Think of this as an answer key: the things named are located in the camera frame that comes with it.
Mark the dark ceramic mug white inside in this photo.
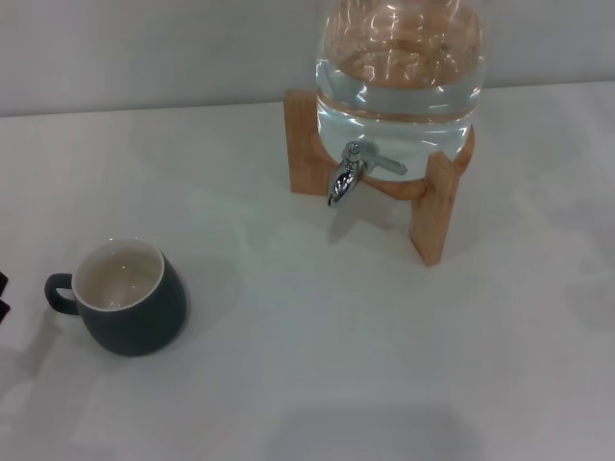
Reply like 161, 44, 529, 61
44, 236, 192, 357

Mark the chrome faucet with lever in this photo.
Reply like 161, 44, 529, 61
327, 141, 408, 208

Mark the wooden dispenser stand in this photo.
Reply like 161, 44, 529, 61
283, 88, 477, 267

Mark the glass water dispenser jar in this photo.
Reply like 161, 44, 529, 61
314, 0, 485, 183

